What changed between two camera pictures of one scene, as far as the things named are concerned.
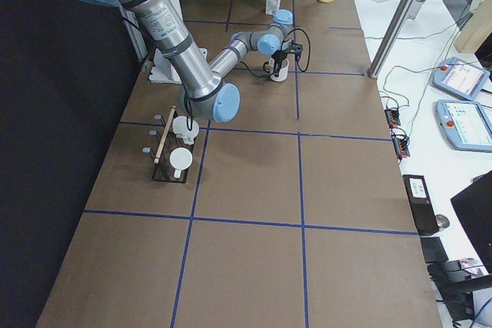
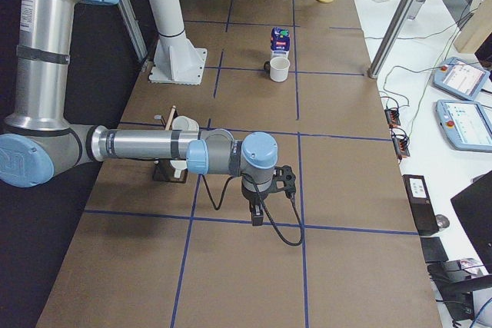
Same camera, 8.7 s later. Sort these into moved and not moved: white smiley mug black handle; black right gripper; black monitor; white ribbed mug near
Moved: black right gripper
Not moved: white smiley mug black handle; white ribbed mug near; black monitor
